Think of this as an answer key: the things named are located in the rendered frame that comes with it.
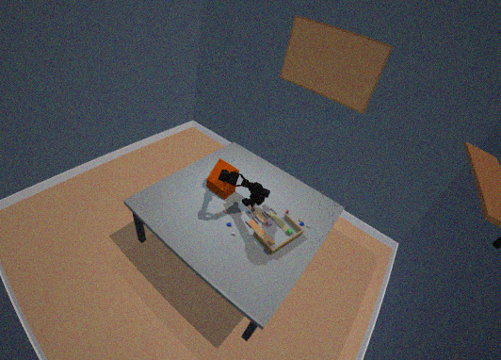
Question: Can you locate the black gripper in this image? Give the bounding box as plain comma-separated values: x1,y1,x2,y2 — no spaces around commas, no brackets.
242,193,258,207

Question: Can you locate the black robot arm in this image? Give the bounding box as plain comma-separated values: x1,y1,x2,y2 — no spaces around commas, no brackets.
218,170,270,205

